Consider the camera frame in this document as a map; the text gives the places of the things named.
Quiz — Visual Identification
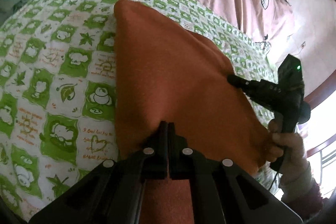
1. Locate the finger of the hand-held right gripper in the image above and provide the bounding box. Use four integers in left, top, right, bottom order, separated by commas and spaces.
247, 91, 279, 112
227, 74, 281, 98

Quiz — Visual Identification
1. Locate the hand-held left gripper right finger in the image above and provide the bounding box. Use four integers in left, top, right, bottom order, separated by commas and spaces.
168, 122, 304, 224

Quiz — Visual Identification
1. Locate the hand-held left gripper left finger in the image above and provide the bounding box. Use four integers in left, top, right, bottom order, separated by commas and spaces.
28, 121, 169, 224

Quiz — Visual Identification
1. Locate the rust orange knit sweater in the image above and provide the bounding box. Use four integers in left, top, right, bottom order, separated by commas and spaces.
113, 0, 269, 224

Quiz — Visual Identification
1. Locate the person's right forearm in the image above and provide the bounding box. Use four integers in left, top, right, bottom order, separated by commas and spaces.
276, 156, 325, 217

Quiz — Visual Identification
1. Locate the person's right hand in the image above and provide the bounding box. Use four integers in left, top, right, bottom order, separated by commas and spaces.
264, 119, 308, 165

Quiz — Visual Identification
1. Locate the purple floral bedsheet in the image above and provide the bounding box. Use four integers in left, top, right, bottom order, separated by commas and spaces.
256, 166, 280, 195

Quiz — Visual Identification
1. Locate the green checkered cartoon blanket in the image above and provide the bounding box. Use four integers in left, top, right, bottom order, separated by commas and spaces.
0, 0, 279, 222

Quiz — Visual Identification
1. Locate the reddish wooden frame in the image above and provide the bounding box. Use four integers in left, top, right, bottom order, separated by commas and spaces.
302, 76, 336, 162

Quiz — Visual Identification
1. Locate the thin wall cable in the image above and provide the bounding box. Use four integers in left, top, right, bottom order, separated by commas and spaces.
285, 32, 308, 57

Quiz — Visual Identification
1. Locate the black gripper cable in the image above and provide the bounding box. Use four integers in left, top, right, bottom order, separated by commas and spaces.
266, 171, 282, 191

